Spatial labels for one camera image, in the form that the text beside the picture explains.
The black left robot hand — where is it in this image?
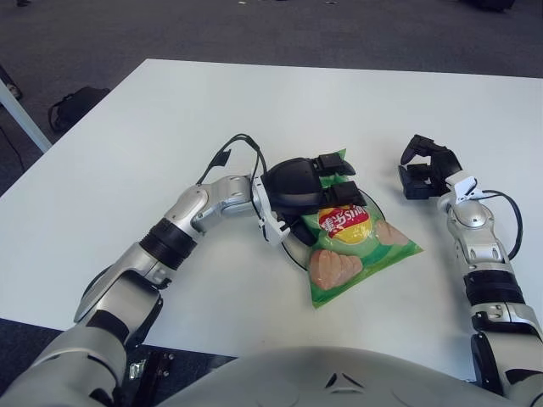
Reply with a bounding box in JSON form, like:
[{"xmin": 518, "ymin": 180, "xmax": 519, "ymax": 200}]
[{"xmin": 260, "ymin": 153, "xmax": 366, "ymax": 247}]

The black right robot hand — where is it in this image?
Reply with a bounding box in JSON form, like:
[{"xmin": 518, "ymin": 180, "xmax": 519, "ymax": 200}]
[{"xmin": 397, "ymin": 134, "xmax": 463, "ymax": 200}]

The green chips snack bag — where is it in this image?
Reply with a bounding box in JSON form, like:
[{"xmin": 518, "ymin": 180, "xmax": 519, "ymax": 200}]
[{"xmin": 299, "ymin": 148, "xmax": 425, "ymax": 309}]

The white plate with black rim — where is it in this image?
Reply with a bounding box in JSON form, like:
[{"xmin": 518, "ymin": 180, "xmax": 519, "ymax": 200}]
[{"xmin": 277, "ymin": 186, "xmax": 385, "ymax": 272}]

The large black floor object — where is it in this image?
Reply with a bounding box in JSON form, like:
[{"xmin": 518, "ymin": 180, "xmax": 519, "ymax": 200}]
[{"xmin": 460, "ymin": 0, "xmax": 517, "ymax": 13}]

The grey robot torso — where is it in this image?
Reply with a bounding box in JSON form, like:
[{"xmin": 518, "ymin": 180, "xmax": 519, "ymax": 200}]
[{"xmin": 156, "ymin": 345, "xmax": 543, "ymax": 407}]

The black backpack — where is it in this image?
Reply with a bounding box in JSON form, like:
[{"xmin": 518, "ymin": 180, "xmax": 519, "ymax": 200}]
[{"xmin": 47, "ymin": 86, "xmax": 110, "ymax": 131}]

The black bar with screws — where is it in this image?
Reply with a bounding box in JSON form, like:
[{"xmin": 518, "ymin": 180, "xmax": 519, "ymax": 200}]
[{"xmin": 143, "ymin": 350, "xmax": 175, "ymax": 407}]

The white table leg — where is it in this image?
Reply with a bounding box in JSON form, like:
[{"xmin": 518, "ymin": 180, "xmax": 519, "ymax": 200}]
[{"xmin": 0, "ymin": 80, "xmax": 53, "ymax": 153}]

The dark object beside table leg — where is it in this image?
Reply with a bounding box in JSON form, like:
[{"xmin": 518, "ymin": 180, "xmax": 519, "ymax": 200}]
[{"xmin": 0, "ymin": 64, "xmax": 23, "ymax": 101}]

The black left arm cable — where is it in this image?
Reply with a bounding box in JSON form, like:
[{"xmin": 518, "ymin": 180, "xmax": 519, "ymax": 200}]
[{"xmin": 197, "ymin": 134, "xmax": 275, "ymax": 232}]

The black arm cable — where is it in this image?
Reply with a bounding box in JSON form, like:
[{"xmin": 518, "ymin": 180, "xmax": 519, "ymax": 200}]
[
  {"xmin": 197, "ymin": 134, "xmax": 275, "ymax": 232},
  {"xmin": 481, "ymin": 189, "xmax": 522, "ymax": 259}
]

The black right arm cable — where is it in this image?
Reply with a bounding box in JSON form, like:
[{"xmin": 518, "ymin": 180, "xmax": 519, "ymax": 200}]
[{"xmin": 481, "ymin": 189, "xmax": 522, "ymax": 259}]

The thin black floor cable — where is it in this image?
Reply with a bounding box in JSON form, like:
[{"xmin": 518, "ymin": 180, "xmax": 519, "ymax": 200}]
[{"xmin": 0, "ymin": 126, "xmax": 22, "ymax": 170}]

